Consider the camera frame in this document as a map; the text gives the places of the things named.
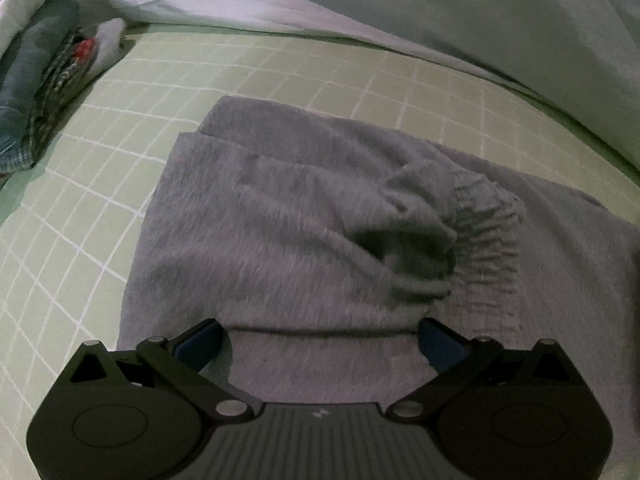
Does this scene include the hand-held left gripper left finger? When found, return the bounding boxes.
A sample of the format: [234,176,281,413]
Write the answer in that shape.
[59,317,261,424]

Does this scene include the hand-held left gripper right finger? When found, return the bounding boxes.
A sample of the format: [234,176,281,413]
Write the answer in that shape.
[382,316,581,424]

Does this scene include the grey sweatpants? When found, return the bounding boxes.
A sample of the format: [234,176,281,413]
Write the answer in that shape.
[117,95,640,407]

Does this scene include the green grid bed sheet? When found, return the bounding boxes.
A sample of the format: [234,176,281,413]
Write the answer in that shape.
[0,22,640,480]

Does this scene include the folded plaid shirt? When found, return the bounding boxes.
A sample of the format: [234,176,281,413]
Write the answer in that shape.
[0,29,101,177]

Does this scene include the folded blue denim jeans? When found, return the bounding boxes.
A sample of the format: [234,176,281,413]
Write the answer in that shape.
[0,0,82,157]

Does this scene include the white carrot print quilt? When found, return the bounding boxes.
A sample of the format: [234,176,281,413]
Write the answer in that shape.
[0,0,640,183]

